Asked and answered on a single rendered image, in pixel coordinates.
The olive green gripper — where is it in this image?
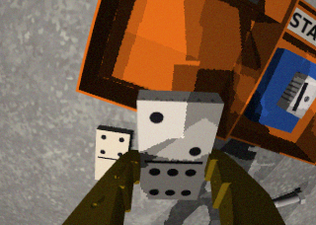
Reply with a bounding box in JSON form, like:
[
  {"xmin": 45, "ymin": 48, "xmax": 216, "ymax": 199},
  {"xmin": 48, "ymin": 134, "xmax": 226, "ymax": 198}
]
[{"xmin": 62, "ymin": 149, "xmax": 285, "ymax": 225}]

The blue block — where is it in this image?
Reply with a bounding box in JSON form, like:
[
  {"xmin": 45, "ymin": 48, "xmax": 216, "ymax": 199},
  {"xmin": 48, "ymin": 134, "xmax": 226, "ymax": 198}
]
[{"xmin": 244, "ymin": 47, "xmax": 316, "ymax": 133}]

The orange three-compartment bin rack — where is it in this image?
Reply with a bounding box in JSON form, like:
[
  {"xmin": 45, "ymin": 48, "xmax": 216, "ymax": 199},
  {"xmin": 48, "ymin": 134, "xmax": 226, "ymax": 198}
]
[{"xmin": 76, "ymin": 0, "xmax": 316, "ymax": 166}]

